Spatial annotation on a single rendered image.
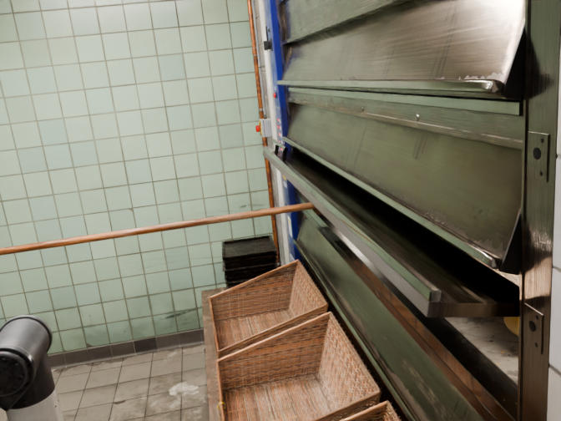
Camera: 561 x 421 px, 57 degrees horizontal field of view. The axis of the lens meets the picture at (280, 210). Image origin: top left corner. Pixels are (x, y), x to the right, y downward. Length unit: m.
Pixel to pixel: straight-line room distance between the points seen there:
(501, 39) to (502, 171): 0.20
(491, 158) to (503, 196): 0.08
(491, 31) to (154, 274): 3.02
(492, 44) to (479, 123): 0.13
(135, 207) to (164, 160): 0.36
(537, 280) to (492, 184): 0.18
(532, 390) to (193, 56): 2.84
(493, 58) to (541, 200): 0.22
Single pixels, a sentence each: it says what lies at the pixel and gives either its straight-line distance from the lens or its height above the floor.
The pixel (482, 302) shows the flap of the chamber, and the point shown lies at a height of 1.40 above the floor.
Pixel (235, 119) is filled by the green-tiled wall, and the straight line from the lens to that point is 3.39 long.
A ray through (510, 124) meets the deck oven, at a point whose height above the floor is 1.66.
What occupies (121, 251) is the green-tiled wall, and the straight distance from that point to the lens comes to 3.57.
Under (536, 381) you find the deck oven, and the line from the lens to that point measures 0.92.
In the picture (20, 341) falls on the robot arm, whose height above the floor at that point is 1.37.
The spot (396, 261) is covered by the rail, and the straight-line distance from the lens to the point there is 0.93.
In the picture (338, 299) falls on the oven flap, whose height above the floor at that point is 0.95.
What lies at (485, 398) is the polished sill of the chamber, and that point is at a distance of 1.08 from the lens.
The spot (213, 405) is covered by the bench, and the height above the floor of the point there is 0.58.
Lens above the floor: 1.77
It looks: 15 degrees down
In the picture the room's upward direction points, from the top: 6 degrees counter-clockwise
